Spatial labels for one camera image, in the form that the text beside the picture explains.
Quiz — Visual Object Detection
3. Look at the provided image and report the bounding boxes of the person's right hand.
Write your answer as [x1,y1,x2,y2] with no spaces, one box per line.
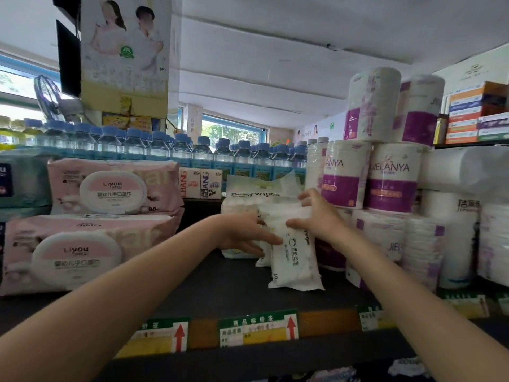
[285,188,353,250]

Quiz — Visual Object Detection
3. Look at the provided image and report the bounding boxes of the person's left hand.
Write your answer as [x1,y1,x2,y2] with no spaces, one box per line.
[210,213,284,258]

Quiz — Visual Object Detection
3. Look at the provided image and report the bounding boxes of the dark metal shelf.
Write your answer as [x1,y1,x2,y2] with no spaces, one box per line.
[0,198,509,382]

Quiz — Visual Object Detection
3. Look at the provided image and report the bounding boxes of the pink wipes pack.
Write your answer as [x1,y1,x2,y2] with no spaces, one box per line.
[0,212,186,296]
[47,158,185,216]

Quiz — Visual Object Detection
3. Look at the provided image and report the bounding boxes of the teal Liyou wipes pack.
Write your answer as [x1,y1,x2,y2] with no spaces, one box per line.
[0,148,61,210]

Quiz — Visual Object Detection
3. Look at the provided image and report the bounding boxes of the person's left forearm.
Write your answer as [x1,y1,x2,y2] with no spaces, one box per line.
[0,214,223,382]

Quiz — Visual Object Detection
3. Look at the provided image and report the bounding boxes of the person's right forearm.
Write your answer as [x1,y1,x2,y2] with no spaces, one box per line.
[334,226,509,382]

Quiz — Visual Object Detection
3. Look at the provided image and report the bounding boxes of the stack of purple-label toilet rolls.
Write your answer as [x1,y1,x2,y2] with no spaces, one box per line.
[304,66,509,293]

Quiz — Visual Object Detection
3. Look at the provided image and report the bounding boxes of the blue framed window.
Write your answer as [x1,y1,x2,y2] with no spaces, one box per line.
[200,114,267,150]
[0,53,63,120]

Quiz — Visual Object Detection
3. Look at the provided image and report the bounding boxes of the row of blue-capped water bottles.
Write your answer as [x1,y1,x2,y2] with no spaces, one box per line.
[23,118,309,184]

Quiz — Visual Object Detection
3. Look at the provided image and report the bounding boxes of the row of pale tissue packs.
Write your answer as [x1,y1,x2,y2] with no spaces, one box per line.
[306,355,435,382]

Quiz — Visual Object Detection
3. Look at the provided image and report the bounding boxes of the stack of orange white boxes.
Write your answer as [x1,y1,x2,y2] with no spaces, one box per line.
[444,81,509,145]

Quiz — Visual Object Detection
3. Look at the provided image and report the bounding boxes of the pillar poster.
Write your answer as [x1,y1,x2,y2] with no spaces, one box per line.
[81,0,172,119]

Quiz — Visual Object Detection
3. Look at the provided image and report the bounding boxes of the grey electric fan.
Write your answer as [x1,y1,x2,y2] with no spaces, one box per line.
[33,74,86,124]

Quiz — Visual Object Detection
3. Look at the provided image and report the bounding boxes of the wall poster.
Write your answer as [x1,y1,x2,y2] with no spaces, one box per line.
[293,111,347,144]

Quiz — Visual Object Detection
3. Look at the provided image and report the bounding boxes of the black wall monitor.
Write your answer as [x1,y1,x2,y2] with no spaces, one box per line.
[55,19,83,99]
[51,0,83,27]

